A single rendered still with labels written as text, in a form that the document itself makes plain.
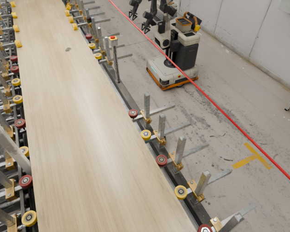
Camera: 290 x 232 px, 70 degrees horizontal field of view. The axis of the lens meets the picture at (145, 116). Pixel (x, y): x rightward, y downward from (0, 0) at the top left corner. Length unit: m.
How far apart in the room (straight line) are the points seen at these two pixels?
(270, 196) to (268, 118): 1.15
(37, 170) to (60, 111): 0.55
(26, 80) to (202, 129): 2.13
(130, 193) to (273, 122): 2.45
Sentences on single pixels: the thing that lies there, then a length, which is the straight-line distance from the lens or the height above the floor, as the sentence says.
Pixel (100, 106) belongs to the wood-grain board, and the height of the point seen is 0.90.
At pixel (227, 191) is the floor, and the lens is 2.51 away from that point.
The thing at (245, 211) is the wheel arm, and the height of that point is 0.82.
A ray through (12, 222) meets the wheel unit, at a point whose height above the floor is 0.88.
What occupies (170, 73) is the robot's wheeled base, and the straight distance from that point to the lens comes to 3.24.
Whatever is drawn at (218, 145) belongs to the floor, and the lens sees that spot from 2.78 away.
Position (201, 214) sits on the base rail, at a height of 0.70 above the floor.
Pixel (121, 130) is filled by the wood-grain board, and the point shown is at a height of 0.90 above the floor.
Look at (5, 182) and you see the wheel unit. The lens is 1.63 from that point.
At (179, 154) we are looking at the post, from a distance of 1.42.
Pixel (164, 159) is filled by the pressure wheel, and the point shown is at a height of 0.90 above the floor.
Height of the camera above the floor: 2.18
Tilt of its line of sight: 48 degrees down
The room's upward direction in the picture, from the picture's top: 1 degrees counter-clockwise
